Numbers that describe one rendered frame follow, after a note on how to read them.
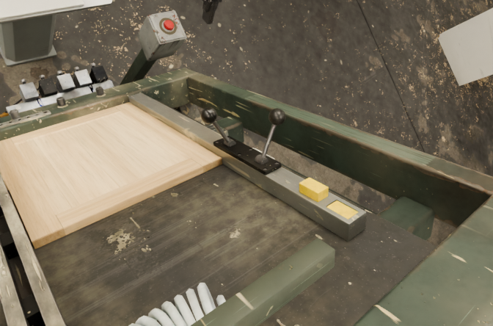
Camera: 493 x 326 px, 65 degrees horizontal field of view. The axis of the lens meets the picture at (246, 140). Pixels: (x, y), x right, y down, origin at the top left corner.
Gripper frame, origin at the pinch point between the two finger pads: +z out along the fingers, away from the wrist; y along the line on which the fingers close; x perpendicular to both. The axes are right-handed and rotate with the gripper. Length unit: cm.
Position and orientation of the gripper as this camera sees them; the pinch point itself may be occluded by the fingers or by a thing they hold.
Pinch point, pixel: (209, 9)
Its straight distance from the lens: 107.4
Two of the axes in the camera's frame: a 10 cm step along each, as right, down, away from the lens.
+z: -2.5, 5.9, 7.7
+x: -5.8, -7.3, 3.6
